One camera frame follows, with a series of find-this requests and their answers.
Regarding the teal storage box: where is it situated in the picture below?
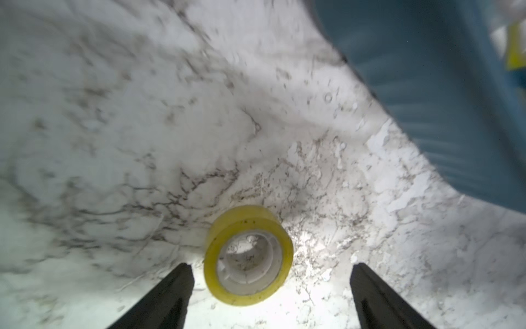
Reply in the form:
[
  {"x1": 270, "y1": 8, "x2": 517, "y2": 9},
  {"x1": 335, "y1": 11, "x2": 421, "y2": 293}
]
[{"x1": 308, "y1": 1, "x2": 525, "y2": 212}]

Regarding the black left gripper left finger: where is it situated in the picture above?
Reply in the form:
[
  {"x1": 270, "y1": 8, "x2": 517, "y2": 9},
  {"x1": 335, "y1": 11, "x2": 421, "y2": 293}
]
[{"x1": 109, "y1": 263, "x2": 195, "y2": 329}]

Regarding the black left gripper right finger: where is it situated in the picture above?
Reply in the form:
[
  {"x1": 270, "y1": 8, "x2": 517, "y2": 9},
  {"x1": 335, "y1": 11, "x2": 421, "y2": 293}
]
[{"x1": 349, "y1": 263, "x2": 435, "y2": 329}]

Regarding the yellow tape roll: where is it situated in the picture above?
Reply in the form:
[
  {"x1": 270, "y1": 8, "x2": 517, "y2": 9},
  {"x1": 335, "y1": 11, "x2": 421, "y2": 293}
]
[
  {"x1": 204, "y1": 205, "x2": 294, "y2": 307},
  {"x1": 505, "y1": 23, "x2": 525, "y2": 71}
]

